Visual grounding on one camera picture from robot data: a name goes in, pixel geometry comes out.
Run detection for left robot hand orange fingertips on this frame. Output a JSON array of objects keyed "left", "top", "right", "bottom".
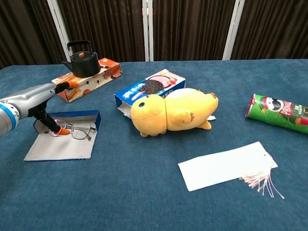
[{"left": 0, "top": 81, "right": 80, "bottom": 137}]

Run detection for white notebook blue spine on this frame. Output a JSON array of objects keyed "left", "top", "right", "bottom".
[{"left": 23, "top": 110, "right": 102, "bottom": 162}]

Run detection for black eyeglasses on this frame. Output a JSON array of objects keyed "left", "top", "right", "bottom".
[{"left": 45, "top": 119, "right": 97, "bottom": 141}]

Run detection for black kettle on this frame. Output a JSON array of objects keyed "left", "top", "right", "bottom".
[{"left": 62, "top": 39, "right": 101, "bottom": 78}]

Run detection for dark brown curtain panel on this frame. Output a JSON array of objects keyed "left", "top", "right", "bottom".
[
  {"left": 153, "top": 0, "right": 235, "bottom": 61},
  {"left": 0, "top": 0, "right": 60, "bottom": 70},
  {"left": 231, "top": 0, "right": 308, "bottom": 60},
  {"left": 57, "top": 0, "right": 145, "bottom": 64}
]

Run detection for orange biscuit box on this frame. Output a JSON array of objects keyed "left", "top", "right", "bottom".
[{"left": 51, "top": 57, "right": 123, "bottom": 103}]

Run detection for blue Oreo cookie box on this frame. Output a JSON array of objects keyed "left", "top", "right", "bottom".
[{"left": 114, "top": 69, "right": 186, "bottom": 118}]

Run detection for blue felt table cover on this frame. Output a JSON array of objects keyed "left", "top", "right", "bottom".
[{"left": 0, "top": 58, "right": 308, "bottom": 231}]

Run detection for yellow plush duck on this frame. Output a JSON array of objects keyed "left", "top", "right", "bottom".
[{"left": 130, "top": 88, "right": 219, "bottom": 138}]

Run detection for green Pringles can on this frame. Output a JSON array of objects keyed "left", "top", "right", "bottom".
[{"left": 244, "top": 93, "right": 308, "bottom": 135}]

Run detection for white partition post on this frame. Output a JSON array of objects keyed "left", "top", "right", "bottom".
[
  {"left": 47, "top": 0, "right": 71, "bottom": 64},
  {"left": 222, "top": 0, "right": 241, "bottom": 61},
  {"left": 142, "top": 0, "right": 154, "bottom": 62}
]

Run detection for white paper tags with strings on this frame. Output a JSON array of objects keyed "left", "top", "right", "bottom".
[{"left": 178, "top": 141, "right": 285, "bottom": 200}]

